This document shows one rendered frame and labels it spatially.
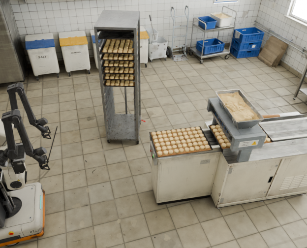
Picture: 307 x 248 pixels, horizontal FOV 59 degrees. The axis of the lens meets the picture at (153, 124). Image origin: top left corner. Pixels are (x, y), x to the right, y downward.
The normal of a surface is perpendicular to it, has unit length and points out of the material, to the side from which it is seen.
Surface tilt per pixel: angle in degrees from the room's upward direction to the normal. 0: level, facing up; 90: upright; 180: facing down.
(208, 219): 0
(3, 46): 90
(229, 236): 0
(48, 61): 92
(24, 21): 90
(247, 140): 90
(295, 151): 0
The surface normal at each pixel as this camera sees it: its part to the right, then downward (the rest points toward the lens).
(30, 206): 0.02, -0.78
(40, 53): 0.33, 0.64
